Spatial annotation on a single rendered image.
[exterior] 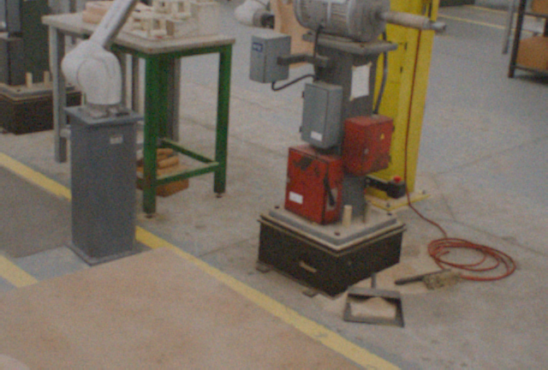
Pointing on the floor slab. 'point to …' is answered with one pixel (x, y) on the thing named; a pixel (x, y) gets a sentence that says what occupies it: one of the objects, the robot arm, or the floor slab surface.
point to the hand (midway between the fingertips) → (295, 27)
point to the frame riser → (324, 258)
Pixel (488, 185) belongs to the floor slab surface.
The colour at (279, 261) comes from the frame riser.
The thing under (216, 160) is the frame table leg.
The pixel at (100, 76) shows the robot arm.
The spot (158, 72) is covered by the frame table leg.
